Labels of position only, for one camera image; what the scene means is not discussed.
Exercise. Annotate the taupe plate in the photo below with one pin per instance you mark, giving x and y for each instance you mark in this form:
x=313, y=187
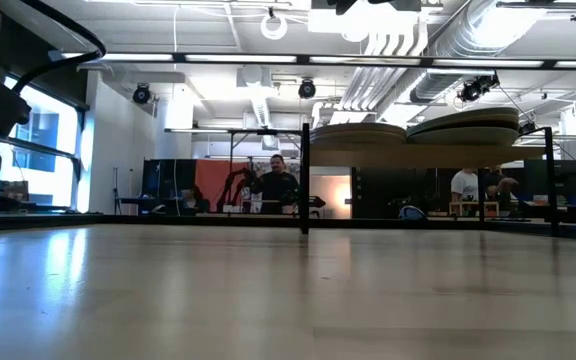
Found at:
x=358, y=141

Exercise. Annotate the cream plate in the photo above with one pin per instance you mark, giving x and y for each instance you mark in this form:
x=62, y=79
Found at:
x=358, y=124

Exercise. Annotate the white plate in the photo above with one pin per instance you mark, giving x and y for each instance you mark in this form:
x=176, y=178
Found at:
x=463, y=137

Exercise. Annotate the black plate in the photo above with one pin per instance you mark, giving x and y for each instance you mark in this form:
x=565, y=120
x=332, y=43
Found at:
x=498, y=125

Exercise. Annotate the red background robot arm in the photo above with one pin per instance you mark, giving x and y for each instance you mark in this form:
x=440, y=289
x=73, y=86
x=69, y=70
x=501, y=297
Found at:
x=228, y=187

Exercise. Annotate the wooden shelf with black legs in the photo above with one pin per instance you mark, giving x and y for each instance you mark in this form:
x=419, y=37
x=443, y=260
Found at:
x=393, y=156

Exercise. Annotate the person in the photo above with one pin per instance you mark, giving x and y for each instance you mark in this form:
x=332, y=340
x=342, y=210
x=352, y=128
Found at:
x=275, y=185
x=498, y=187
x=195, y=200
x=464, y=185

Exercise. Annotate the glossy lit panel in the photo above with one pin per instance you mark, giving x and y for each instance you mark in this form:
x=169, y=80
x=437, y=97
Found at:
x=330, y=197

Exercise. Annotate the red fabric panel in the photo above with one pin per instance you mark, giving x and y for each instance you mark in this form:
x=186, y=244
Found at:
x=213, y=175

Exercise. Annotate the black hanging spotlight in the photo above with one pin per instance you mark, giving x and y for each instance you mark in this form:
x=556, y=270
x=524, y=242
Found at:
x=141, y=93
x=470, y=91
x=307, y=88

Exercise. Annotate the black partition panel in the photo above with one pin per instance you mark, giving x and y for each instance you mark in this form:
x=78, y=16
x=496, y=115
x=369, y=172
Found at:
x=168, y=180

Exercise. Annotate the blue white round object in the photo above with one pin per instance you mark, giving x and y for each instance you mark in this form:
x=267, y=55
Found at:
x=410, y=212

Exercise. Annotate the long linear light bar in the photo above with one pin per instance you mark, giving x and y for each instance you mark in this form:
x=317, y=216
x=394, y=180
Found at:
x=240, y=58

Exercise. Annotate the light wooden rack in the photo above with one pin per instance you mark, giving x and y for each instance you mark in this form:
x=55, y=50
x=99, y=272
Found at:
x=468, y=205

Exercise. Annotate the cardboard box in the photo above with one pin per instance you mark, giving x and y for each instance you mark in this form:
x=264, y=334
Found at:
x=8, y=189

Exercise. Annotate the black background station frame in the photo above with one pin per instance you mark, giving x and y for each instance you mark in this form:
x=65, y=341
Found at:
x=248, y=132

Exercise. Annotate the black partition wall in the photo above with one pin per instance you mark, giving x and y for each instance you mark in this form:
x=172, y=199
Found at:
x=393, y=190

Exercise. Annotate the black aluminium table frame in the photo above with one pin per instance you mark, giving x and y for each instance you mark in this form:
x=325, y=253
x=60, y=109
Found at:
x=133, y=218

